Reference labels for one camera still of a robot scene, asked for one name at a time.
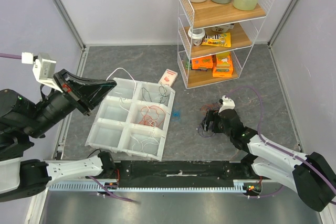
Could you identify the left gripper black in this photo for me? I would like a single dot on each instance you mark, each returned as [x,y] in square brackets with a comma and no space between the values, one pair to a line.
[85,92]

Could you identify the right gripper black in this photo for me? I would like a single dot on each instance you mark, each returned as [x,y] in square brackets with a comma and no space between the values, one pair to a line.
[214,121]

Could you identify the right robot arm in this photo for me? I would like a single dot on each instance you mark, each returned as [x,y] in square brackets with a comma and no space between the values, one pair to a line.
[308,175]

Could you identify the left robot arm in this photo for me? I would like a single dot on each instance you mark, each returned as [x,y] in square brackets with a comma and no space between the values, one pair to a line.
[21,120]

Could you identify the orange box stack right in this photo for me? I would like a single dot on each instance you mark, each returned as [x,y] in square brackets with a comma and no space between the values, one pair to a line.
[222,65]

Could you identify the orange box left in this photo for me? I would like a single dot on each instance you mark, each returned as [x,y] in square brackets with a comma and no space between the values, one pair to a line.
[205,62]

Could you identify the white compartment tray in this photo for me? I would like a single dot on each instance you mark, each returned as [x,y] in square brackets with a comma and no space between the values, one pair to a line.
[134,119]

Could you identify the small white pink box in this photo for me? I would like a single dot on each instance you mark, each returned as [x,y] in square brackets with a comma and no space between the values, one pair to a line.
[168,78]

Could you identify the yellow candy bag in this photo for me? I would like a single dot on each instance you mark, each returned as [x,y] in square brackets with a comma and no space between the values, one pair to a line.
[218,40]

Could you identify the white paper cup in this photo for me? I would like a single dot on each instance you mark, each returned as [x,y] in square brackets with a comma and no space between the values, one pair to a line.
[196,36]

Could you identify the white yoghurt cup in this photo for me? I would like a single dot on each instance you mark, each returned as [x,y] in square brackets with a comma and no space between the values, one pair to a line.
[222,28]

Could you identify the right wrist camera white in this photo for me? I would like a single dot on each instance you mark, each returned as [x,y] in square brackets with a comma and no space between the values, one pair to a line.
[227,103]

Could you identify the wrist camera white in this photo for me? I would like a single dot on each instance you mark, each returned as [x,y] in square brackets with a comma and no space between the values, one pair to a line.
[227,103]
[43,68]

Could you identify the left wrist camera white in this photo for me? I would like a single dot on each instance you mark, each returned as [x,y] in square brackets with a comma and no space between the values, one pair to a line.
[43,68]

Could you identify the white wire shelf rack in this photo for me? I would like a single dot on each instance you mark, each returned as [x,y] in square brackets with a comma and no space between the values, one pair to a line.
[247,26]

